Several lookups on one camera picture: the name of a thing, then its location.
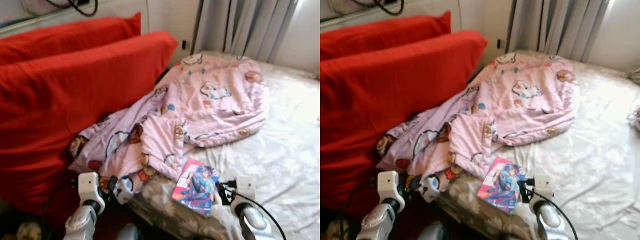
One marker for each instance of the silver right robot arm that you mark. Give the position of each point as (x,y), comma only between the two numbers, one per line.
(550,222)
(252,222)

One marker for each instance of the anime cover comic book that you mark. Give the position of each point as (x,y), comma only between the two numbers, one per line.
(195,187)
(501,186)

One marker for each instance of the beige floral bed sheet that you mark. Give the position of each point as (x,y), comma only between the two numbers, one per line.
(280,150)
(595,150)

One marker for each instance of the red pillow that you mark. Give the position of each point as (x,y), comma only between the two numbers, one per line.
(380,37)
(390,110)
(75,110)
(60,40)

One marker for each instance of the beige plush toy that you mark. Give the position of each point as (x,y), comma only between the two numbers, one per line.
(27,232)
(336,231)

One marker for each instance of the pink cartoon print blanket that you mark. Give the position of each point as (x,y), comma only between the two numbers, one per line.
(525,100)
(215,100)

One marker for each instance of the beige floral pillow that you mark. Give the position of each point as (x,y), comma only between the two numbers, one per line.
(635,75)

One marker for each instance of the grey pleated curtain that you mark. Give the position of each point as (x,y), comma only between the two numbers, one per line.
(555,25)
(240,25)

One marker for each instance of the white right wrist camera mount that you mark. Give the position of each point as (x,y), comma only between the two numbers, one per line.
(543,186)
(246,187)

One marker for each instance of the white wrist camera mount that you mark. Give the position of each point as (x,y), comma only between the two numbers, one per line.
(543,186)
(246,187)
(89,186)
(388,185)

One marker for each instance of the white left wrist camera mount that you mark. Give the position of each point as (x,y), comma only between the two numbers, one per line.
(89,186)
(388,185)

